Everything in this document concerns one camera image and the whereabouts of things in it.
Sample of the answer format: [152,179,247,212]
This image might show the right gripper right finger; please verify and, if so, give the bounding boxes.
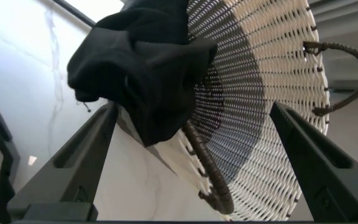
[269,101,358,222]

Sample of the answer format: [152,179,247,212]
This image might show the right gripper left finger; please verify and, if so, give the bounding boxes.
[7,101,119,222]

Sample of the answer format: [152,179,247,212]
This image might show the black garment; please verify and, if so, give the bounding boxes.
[67,0,219,148]

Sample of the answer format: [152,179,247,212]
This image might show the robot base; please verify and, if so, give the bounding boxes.
[0,77,21,224]

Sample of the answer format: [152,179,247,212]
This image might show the white laundry basket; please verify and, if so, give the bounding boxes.
[116,0,358,222]

